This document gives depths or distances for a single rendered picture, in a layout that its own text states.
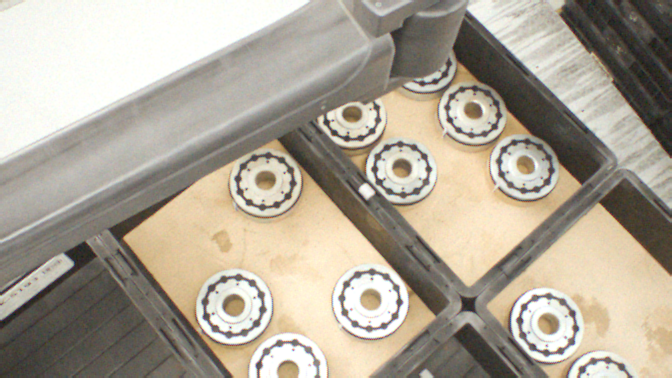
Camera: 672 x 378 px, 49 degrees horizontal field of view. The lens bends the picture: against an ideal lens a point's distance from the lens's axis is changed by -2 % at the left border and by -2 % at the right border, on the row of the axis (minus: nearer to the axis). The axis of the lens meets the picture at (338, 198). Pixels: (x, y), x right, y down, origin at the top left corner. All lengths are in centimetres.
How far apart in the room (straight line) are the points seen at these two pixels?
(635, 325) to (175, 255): 65
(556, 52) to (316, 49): 100
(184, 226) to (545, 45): 72
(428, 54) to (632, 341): 73
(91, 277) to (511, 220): 60
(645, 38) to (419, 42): 145
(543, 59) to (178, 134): 104
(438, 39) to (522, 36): 95
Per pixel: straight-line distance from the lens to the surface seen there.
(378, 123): 110
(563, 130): 110
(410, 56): 47
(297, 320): 103
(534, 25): 142
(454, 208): 109
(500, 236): 110
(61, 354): 108
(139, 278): 96
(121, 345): 106
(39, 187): 42
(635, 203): 110
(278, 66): 43
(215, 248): 106
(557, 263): 111
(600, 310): 112
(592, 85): 140
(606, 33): 198
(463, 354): 105
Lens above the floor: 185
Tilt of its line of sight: 71 degrees down
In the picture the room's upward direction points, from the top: 8 degrees clockwise
